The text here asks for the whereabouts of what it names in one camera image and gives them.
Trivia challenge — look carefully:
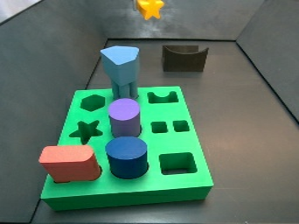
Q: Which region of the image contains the yellow star prism block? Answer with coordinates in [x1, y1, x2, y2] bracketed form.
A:
[137, 0, 165, 20]

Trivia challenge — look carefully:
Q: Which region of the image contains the purple cylinder block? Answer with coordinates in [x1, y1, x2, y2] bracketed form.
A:
[109, 98, 142, 137]

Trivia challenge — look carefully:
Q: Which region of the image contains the dark blue cylinder block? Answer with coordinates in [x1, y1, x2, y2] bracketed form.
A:
[106, 136, 149, 179]

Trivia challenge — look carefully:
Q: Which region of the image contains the light blue pentagon block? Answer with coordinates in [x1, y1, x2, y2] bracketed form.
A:
[101, 45, 139, 99]

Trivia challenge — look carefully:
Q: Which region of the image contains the green shape sorter base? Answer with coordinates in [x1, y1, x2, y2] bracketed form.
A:
[42, 87, 214, 211]

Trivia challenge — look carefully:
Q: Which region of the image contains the red rounded block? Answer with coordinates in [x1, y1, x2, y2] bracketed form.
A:
[39, 145, 102, 183]

